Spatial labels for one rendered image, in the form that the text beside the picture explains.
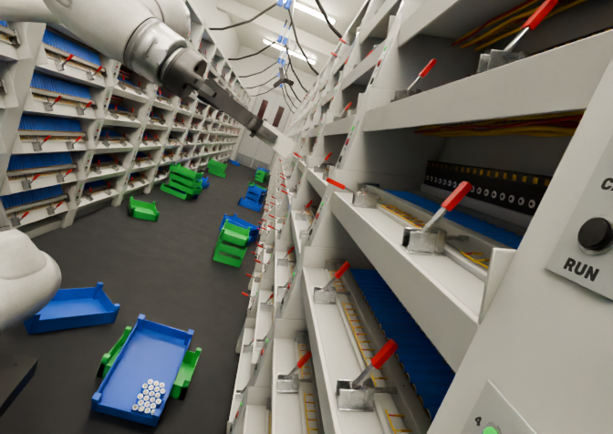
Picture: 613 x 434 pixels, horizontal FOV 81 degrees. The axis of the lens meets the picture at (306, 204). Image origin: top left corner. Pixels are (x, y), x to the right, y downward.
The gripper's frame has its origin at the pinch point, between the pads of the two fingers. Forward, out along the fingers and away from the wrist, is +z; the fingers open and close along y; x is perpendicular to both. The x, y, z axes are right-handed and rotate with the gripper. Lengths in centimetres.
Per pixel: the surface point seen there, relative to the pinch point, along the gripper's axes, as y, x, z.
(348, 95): -88, 32, 13
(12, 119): -93, -55, -90
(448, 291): 37.6, -1.6, 17.2
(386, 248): 23.6, -2.6, 17.3
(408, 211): 10.2, 3.1, 22.4
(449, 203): 27.5, 5.2, 18.1
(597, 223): 48, 6, 14
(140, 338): -60, -86, 1
